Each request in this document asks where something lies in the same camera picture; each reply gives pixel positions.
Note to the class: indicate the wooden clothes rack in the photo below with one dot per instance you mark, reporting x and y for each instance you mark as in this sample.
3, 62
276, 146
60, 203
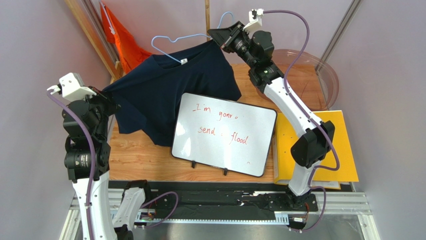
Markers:
157, 26

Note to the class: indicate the white dry erase board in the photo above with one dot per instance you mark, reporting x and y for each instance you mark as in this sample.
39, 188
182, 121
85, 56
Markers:
225, 134

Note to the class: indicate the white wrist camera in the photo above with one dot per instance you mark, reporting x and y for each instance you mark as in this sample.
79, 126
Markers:
255, 20
72, 88

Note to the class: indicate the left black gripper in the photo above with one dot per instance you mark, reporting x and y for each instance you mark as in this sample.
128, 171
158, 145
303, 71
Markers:
102, 96

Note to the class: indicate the aluminium frame post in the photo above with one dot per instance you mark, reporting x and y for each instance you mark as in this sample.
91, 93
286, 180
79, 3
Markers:
340, 30

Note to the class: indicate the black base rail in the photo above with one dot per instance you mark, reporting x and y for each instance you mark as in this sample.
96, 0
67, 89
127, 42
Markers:
242, 204

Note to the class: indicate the orange t shirt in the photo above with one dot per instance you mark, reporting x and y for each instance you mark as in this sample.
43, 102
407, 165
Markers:
130, 53

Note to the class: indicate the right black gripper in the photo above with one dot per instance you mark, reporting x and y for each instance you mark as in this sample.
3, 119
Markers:
228, 39

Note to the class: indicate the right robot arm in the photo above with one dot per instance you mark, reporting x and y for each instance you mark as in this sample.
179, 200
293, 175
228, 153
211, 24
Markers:
314, 135

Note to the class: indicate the transparent plastic basin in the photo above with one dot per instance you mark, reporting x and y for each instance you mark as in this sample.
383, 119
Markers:
302, 78

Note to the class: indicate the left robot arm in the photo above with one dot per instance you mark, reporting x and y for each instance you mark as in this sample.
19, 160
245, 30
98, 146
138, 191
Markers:
87, 161

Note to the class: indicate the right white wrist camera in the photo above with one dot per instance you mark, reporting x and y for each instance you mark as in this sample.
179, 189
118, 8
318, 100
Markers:
255, 20

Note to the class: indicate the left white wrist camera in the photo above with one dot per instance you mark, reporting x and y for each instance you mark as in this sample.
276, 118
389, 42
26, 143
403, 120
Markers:
72, 88

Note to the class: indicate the navy blue t shirt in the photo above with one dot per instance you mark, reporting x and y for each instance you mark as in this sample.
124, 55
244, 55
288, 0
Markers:
150, 94

